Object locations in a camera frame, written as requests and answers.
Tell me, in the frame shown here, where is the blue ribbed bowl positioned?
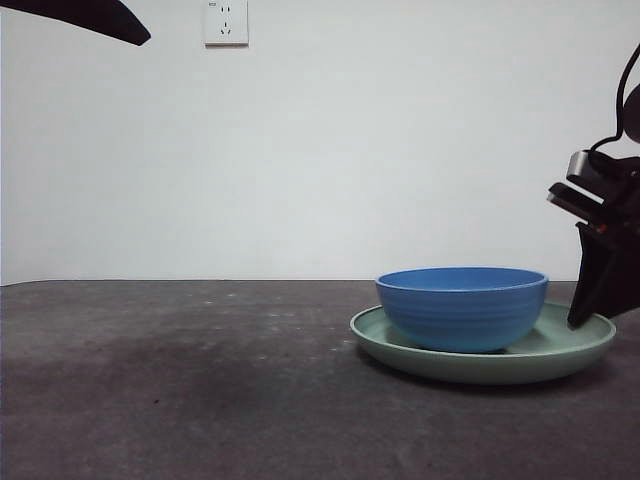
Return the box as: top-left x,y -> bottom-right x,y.
374,267 -> 550,353

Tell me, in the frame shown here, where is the light green round plate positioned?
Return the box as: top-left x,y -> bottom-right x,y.
349,299 -> 617,386

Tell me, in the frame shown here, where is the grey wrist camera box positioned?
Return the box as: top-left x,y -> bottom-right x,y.
547,149 -> 609,221

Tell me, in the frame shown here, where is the black camera cable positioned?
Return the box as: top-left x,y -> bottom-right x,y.
591,43 -> 640,151

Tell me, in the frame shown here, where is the white wall power socket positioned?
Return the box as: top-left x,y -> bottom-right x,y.
203,0 -> 250,49

